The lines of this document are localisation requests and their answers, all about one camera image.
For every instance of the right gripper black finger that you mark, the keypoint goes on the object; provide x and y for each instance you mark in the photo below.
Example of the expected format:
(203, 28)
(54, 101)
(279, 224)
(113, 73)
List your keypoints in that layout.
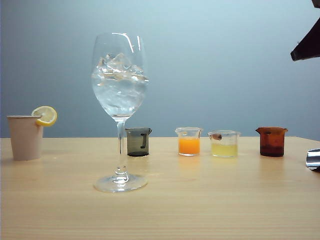
(310, 47)

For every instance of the smoky grey measuring cup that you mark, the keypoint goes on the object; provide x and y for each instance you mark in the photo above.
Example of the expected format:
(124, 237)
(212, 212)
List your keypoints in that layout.
(135, 147)

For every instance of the amber glass measuring cup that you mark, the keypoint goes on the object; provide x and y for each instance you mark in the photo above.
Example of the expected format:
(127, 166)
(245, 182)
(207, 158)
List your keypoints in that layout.
(272, 145)

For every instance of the clear cup with orange juice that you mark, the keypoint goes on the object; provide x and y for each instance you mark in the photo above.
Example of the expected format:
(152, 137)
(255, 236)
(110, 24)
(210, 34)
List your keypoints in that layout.
(189, 147)

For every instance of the beige paper cup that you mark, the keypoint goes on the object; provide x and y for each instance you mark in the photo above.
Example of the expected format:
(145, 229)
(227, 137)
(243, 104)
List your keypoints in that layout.
(25, 140)

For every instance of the shiny steel ice scoop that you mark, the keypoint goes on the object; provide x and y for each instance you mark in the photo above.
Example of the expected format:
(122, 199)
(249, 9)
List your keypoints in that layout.
(313, 158)

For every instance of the clear ice cubes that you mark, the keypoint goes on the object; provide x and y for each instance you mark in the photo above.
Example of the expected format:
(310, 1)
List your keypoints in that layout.
(117, 82)

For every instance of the tall clear wine glass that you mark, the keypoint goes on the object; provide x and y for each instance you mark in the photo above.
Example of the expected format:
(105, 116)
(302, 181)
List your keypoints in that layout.
(121, 160)

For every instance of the yellow lemon slice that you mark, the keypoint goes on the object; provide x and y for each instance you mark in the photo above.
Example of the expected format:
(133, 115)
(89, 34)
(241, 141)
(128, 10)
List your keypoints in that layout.
(47, 116)

